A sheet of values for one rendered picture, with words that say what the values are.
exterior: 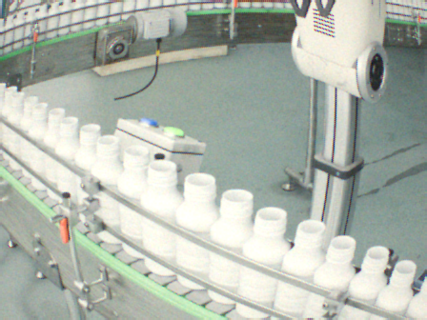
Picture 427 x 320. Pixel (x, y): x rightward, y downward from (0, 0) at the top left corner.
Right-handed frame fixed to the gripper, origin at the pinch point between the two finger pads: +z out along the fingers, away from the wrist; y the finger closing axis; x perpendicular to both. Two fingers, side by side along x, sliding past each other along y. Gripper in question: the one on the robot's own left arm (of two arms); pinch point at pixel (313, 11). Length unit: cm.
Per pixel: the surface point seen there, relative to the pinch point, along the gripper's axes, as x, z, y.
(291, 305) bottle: -11.8, 35.0, -15.9
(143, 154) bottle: 19.3, 24.9, -12.0
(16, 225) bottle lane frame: 58, 52, -19
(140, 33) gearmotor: 132, 41, 86
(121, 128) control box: 37.1, 28.9, -1.2
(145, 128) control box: 32.1, 27.8, 0.0
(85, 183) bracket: 24.7, 29.0, -19.7
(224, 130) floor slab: 205, 135, 216
